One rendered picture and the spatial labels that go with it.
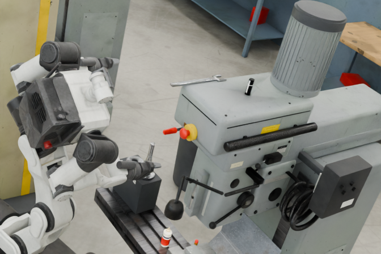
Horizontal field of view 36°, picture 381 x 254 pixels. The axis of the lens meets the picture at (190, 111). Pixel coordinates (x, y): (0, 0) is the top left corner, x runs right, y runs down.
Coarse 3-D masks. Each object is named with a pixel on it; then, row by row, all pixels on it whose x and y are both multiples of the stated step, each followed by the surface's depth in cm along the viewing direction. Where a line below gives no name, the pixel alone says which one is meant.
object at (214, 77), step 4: (212, 76) 220; (216, 76) 221; (220, 76) 222; (192, 80) 214; (196, 80) 214; (200, 80) 215; (204, 80) 216; (208, 80) 216; (212, 80) 217; (216, 80) 219; (220, 80) 219; (224, 80) 220; (172, 84) 207; (176, 84) 208; (180, 84) 209; (184, 84) 210; (188, 84) 211
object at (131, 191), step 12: (132, 156) 296; (132, 180) 287; (144, 180) 284; (156, 180) 287; (120, 192) 298; (132, 192) 289; (144, 192) 285; (156, 192) 291; (132, 204) 291; (144, 204) 290
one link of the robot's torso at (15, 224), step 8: (16, 216) 300; (24, 216) 300; (8, 224) 292; (16, 224) 295; (24, 224) 301; (0, 232) 288; (8, 232) 294; (0, 240) 289; (8, 240) 285; (8, 248) 286; (16, 248) 282
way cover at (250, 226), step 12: (228, 228) 288; (240, 228) 284; (252, 228) 280; (216, 240) 288; (228, 240) 286; (240, 240) 282; (252, 240) 278; (264, 240) 274; (216, 252) 285; (228, 252) 282; (240, 252) 280; (252, 252) 276; (264, 252) 272; (276, 252) 269
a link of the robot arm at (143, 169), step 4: (136, 164) 264; (140, 164) 268; (144, 164) 269; (148, 164) 270; (152, 164) 270; (136, 168) 262; (140, 168) 265; (144, 168) 267; (148, 168) 269; (152, 168) 270; (136, 172) 262; (140, 172) 265; (144, 172) 268; (148, 172) 270; (136, 176) 264; (140, 176) 271; (144, 176) 272
